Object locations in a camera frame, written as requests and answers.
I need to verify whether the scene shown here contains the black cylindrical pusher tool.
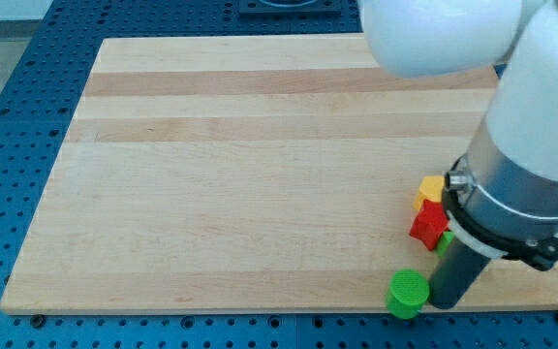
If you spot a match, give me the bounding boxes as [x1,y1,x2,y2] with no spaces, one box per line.
[428,238,490,309]

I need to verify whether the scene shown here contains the green circle block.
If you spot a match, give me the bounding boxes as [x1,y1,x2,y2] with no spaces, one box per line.
[385,269,430,320]

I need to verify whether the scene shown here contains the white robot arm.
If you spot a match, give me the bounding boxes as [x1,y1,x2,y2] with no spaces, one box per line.
[358,0,558,309]

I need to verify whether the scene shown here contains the light wooden board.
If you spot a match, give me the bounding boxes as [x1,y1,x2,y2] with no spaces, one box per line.
[0,32,558,317]

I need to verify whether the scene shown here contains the small green block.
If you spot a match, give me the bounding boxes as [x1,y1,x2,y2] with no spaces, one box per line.
[434,231,454,258]

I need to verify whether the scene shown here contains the red star block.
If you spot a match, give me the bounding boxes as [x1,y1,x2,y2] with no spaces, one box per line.
[409,199,449,251]

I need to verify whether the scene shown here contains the yellow block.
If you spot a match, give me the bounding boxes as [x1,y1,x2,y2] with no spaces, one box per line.
[413,175,445,211]

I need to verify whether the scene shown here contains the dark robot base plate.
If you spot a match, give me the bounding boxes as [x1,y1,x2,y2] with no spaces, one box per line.
[236,0,342,16]

